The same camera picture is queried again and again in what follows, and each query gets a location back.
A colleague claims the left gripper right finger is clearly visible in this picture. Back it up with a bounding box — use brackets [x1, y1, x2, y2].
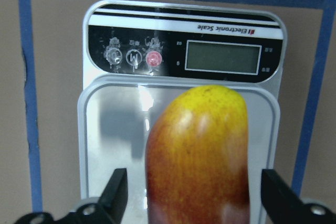
[261, 169, 303, 223]

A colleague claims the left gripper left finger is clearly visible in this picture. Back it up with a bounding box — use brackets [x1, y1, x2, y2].
[98, 168, 128, 223]

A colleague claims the red yellow mango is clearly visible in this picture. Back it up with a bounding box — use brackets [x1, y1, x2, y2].
[145, 85, 250, 223]

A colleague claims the digital kitchen scale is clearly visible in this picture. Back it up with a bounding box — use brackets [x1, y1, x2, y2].
[78, 0, 287, 223]

